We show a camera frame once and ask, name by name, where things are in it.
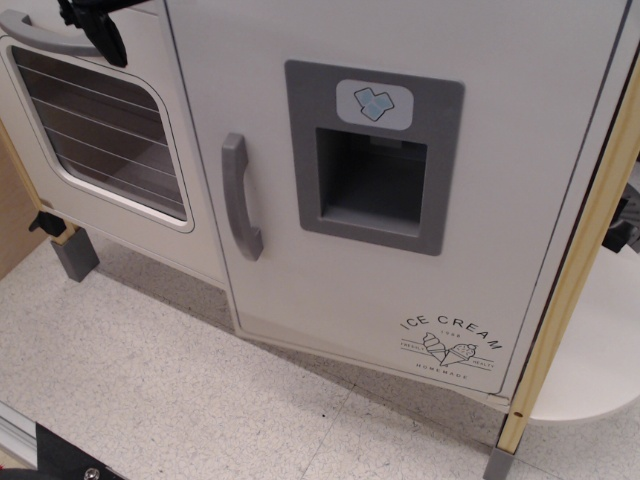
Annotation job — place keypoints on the light wood left panel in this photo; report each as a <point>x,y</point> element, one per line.
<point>18,209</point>

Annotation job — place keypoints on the grey fridge door handle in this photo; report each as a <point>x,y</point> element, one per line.
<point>234,164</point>

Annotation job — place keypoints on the white toy fridge door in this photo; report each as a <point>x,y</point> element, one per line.
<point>542,81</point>

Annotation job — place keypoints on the grey left cabinet foot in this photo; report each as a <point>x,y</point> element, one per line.
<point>77,255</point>

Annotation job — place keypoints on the silver aluminium rail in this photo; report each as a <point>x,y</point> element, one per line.
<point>18,436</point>

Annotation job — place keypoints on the white oven door with window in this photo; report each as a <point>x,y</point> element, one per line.
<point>113,149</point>

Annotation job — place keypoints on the black clamp at right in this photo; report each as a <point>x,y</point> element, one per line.
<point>624,226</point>

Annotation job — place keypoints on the light wood right post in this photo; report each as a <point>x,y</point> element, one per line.
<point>609,180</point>

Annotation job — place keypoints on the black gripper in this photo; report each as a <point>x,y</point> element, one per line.
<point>93,18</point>

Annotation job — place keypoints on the grey cabinet foot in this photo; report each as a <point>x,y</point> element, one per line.
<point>77,255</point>
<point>499,464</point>

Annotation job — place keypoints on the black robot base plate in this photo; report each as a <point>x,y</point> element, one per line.
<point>61,459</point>

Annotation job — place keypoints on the grey right cabinet foot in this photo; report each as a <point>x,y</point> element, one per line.
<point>499,464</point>

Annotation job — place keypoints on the white round table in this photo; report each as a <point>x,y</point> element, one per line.
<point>595,371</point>

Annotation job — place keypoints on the grey ice dispenser panel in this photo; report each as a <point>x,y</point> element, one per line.
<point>374,153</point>

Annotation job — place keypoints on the grey oven door handle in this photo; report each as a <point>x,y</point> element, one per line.
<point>18,26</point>

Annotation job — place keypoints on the black clamp knob left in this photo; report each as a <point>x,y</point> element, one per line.
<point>49,223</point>

